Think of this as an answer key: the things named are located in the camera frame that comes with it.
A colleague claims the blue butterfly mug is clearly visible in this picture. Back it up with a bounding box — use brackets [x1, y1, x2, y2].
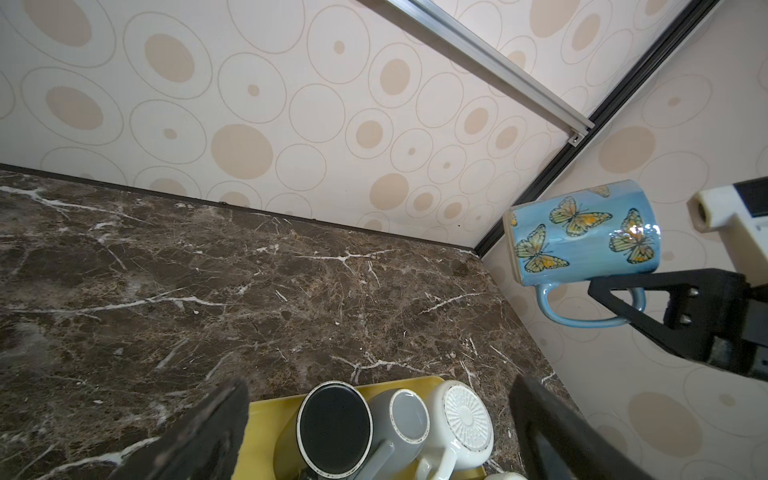
[502, 180, 661, 329]

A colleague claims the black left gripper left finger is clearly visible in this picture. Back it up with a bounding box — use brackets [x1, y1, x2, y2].
[110, 379, 249, 479]

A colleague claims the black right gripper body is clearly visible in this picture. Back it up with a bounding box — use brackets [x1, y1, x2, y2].
[707, 284, 767, 381]

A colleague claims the white ribbed-bottom mug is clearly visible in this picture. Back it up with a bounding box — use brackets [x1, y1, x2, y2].
[414, 380, 494, 479]

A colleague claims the small grey mug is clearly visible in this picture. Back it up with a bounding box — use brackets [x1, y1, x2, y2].
[353, 388, 431, 479]

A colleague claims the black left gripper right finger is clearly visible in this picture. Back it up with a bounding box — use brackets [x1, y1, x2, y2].
[508, 375, 650, 479]

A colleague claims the aluminium rail back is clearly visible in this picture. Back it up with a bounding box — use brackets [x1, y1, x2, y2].
[369, 0, 595, 146]

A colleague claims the black mug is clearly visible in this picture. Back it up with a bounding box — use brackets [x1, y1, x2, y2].
[273, 381, 373, 479]

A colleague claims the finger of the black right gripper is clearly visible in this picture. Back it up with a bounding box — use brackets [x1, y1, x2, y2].
[588, 268, 747, 360]

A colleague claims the yellow plastic tray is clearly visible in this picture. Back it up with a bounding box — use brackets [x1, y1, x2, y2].
[233, 376, 485, 479]

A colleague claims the black corner frame post right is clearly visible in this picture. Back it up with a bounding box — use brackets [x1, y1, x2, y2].
[460, 1, 718, 257]

